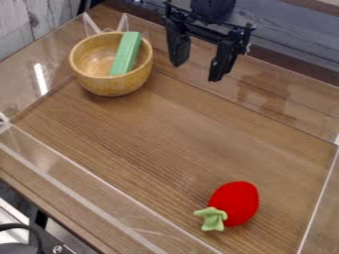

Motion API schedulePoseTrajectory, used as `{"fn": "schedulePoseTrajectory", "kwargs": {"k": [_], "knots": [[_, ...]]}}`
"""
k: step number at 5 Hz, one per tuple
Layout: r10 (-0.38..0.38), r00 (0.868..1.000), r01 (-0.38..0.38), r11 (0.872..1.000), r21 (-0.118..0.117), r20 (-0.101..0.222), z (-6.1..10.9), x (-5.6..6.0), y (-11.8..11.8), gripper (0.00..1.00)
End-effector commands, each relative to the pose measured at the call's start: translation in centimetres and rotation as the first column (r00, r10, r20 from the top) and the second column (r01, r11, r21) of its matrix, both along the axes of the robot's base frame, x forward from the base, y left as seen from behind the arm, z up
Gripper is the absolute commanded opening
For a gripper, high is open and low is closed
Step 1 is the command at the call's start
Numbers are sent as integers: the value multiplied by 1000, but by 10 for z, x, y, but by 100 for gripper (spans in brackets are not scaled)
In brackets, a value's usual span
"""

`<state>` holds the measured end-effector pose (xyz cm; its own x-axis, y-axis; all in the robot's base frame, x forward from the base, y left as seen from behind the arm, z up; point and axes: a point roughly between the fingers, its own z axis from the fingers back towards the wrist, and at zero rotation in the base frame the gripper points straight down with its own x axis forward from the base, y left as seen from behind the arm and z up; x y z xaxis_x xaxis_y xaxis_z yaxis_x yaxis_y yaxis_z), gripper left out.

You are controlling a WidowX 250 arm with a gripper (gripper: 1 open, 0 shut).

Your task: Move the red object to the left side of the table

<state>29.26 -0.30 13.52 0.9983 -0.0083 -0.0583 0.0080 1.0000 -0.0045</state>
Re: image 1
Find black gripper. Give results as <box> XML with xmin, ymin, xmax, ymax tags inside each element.
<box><xmin>163</xmin><ymin>0</ymin><xmax>255</xmax><ymax>82</ymax></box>

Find red plush tomato green stem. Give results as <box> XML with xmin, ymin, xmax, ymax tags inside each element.
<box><xmin>192</xmin><ymin>181</ymin><xmax>260</xmax><ymax>232</ymax></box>

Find green rectangular block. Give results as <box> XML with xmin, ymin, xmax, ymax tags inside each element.
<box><xmin>110</xmin><ymin>32</ymin><xmax>142</xmax><ymax>75</ymax></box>

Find wooden bowl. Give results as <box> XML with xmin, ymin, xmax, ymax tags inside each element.
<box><xmin>70</xmin><ymin>32</ymin><xmax>154</xmax><ymax>97</ymax></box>

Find clear acrylic tray walls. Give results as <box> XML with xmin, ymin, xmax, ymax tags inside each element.
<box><xmin>0</xmin><ymin>12</ymin><xmax>339</xmax><ymax>254</ymax></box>

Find black metal table bracket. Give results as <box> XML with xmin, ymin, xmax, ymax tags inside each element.
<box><xmin>28</xmin><ymin>204</ymin><xmax>96</xmax><ymax>254</ymax></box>

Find black cable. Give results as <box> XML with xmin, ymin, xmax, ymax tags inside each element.
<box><xmin>0</xmin><ymin>223</ymin><xmax>46</xmax><ymax>254</ymax></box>

